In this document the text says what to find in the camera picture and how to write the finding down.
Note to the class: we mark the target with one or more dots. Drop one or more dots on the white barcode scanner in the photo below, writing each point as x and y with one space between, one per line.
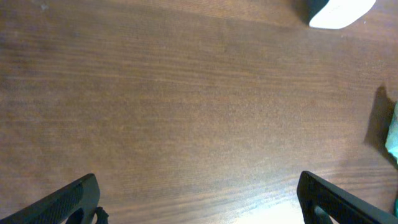
336 14

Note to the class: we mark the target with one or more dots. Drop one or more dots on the teal wipes pack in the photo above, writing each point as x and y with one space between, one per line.
392 136

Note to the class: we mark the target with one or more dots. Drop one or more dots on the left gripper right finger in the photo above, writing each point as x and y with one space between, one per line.
323 202

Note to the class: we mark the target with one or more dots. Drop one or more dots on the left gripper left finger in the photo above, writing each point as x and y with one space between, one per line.
76 202

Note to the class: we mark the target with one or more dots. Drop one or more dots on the green 3M gloves package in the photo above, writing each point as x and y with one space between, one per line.
396 208

